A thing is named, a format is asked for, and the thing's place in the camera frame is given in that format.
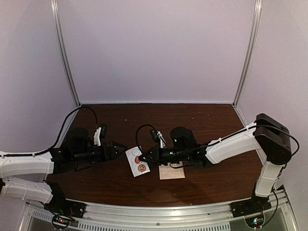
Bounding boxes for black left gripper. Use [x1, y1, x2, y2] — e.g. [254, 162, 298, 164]
[73, 141, 128, 165]

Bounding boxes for right aluminium frame post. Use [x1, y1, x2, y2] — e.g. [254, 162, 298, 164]
[232, 0, 262, 108]

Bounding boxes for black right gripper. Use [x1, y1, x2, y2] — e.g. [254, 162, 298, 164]
[139, 145, 190, 166]

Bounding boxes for black camera cable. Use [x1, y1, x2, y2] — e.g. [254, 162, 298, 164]
[4, 106, 99, 158]
[135, 124, 157, 154]

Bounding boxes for front aluminium rail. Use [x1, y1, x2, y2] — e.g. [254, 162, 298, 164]
[24, 190, 299, 231]

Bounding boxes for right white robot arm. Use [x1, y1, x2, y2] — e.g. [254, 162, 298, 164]
[138, 113, 296, 213]

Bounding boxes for aluminium frame post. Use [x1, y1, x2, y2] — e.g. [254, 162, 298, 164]
[51, 0, 81, 106]
[232, 0, 262, 108]

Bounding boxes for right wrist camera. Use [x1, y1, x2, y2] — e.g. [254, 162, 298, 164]
[150, 129, 167, 149]

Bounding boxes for right black camera cable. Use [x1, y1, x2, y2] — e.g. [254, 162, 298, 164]
[135, 124, 157, 154]

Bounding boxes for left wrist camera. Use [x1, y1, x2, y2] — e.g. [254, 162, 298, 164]
[93, 124, 107, 146]

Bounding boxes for cream envelope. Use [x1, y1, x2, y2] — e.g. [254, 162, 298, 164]
[159, 166, 185, 180]

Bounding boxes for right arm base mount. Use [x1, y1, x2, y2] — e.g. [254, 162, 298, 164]
[231, 193, 271, 229]

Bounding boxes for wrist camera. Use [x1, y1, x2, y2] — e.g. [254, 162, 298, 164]
[93, 124, 107, 146]
[150, 129, 167, 149]

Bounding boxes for left aluminium frame post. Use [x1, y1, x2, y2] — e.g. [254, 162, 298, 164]
[51, 0, 81, 106]

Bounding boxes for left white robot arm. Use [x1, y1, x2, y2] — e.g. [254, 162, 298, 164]
[0, 127, 126, 214]

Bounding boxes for left black camera cable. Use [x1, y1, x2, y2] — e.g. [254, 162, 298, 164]
[4, 106, 99, 158]

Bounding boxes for round orange seal sticker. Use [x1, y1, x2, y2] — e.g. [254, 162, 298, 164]
[134, 156, 141, 164]

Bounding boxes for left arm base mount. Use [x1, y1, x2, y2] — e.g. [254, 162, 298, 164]
[44, 182, 86, 221]

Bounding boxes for sticker sheet with seals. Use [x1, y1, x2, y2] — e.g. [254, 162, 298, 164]
[125, 147, 150, 177]

